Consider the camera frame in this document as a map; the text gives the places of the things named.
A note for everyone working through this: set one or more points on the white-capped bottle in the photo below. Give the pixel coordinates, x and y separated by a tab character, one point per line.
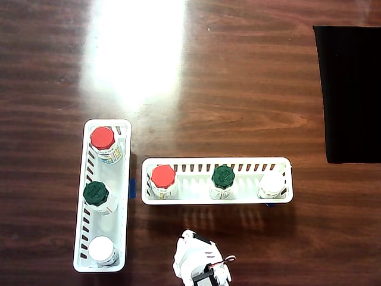
272	182
101	248

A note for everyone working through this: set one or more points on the black cloth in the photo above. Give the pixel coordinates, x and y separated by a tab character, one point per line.
351	95

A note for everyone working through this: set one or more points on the blue tape piece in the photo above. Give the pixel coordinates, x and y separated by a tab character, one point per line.
270	205
133	188

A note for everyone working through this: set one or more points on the white plastic basket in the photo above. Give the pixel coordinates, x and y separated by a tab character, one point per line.
193	187
102	226

